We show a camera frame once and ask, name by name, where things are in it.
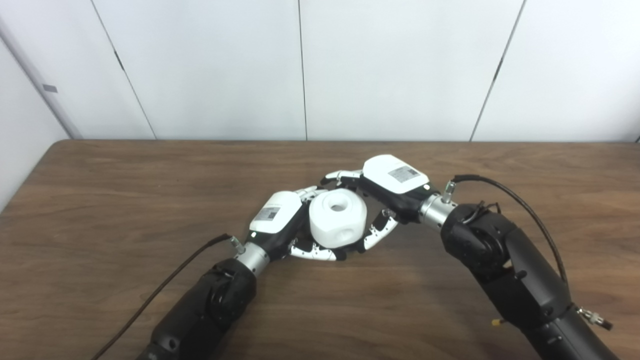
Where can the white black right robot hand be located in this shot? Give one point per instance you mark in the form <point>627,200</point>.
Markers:
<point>395,177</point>

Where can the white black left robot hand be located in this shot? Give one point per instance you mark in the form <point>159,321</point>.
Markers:
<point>277,215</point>

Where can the black flanged holder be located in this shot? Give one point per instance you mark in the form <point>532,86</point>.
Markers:
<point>303,243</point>

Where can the round white piece with holes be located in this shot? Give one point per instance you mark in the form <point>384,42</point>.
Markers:
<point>337,220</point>

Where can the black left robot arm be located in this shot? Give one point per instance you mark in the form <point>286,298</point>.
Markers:
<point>210,310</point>

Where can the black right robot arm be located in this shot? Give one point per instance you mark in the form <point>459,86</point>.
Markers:
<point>520,280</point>

